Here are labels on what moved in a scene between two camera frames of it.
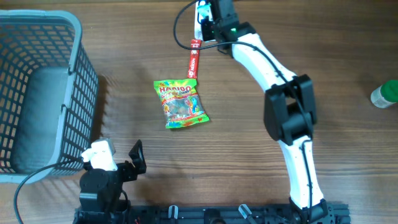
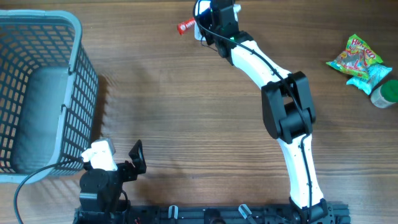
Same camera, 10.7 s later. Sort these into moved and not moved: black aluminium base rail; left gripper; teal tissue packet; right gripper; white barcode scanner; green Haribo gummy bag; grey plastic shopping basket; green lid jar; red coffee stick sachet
Moved: green Haribo gummy bag; teal tissue packet; red coffee stick sachet
Not moved: left gripper; green lid jar; black aluminium base rail; grey plastic shopping basket; white barcode scanner; right gripper
